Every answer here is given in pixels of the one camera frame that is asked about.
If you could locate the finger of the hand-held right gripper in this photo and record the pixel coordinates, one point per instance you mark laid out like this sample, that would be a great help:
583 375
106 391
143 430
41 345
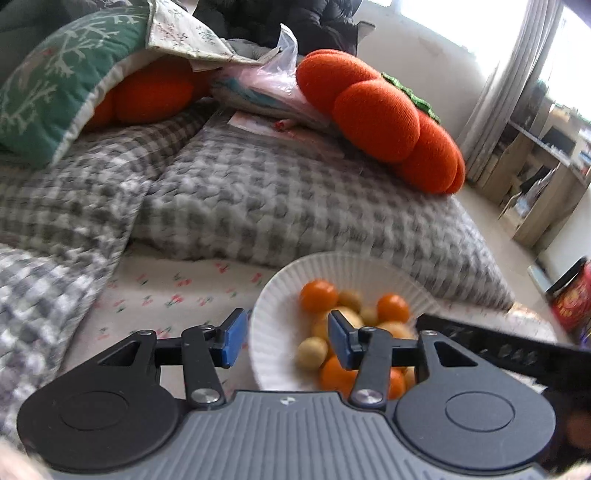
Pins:
498 345

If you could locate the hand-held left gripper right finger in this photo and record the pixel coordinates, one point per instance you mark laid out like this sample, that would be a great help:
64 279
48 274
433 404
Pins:
337 340

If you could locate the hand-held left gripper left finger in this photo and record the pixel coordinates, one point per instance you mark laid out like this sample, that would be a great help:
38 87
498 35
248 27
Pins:
232 340

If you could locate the pile of yellow citrus fruits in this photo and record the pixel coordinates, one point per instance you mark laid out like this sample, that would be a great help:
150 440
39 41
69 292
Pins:
311 353

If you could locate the white ribbed plate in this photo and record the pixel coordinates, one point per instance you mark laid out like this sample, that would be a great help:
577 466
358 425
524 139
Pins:
286 295

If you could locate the cherry print bedsheet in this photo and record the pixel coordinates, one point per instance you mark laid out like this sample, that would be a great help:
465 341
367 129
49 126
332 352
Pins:
175 295

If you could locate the red bag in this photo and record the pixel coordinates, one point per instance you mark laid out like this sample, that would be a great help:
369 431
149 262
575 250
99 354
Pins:
572 304

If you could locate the wooden shelf unit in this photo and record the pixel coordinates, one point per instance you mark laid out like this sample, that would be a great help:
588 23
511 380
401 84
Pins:
554 207

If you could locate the grey checkered blanket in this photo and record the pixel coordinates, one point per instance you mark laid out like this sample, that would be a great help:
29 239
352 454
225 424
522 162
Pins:
277 198

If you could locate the stack of papers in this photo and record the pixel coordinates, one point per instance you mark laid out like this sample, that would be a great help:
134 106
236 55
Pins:
286 134

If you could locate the orange pumpkin cushion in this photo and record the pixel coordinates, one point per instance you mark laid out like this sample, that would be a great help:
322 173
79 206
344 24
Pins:
378 115
147 97

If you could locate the grey curtain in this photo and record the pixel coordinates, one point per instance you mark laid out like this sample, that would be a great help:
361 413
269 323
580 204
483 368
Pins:
508 92

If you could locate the clear plastic bag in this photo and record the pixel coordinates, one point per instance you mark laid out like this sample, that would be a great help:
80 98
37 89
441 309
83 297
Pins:
272 78

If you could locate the cream floral cloth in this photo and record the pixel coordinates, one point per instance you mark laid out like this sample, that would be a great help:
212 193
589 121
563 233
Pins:
184 32

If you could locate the green patterned pillow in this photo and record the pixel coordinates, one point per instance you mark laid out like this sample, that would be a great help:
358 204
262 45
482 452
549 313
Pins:
55 83

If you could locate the dark clothing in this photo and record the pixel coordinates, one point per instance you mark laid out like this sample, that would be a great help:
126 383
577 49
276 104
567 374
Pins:
323 23

